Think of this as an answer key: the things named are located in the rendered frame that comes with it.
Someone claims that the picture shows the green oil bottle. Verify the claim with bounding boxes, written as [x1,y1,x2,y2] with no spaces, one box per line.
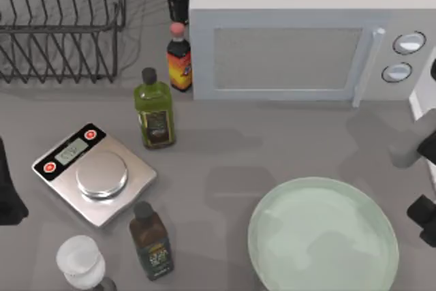
[133,67,177,150]

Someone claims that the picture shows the dark bottle with orange label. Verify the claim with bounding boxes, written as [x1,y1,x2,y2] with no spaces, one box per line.
[166,21,193,93]

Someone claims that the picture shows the microwave oven door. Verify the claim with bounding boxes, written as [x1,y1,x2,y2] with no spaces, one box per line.
[203,18,379,102]

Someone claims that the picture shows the silver kitchen scale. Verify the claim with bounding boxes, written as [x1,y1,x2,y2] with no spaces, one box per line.
[31,122,159,228]

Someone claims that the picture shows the brown bottle with dark label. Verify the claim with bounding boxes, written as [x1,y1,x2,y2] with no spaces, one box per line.
[128,200,176,282]

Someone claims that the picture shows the pale green plate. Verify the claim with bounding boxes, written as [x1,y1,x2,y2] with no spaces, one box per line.
[247,177,401,291]

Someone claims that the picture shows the round microwave knob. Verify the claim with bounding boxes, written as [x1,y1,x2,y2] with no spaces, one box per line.
[392,30,428,56]
[381,61,414,84]

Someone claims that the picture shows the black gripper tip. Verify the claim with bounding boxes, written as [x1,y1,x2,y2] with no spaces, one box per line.
[0,136,30,227]
[406,194,436,248]

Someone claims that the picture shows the pale microwave door handle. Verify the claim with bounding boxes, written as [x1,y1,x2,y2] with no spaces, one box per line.
[352,27,386,108]

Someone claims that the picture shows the dark wire dish rack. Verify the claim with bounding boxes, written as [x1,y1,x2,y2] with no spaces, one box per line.
[0,0,131,85]

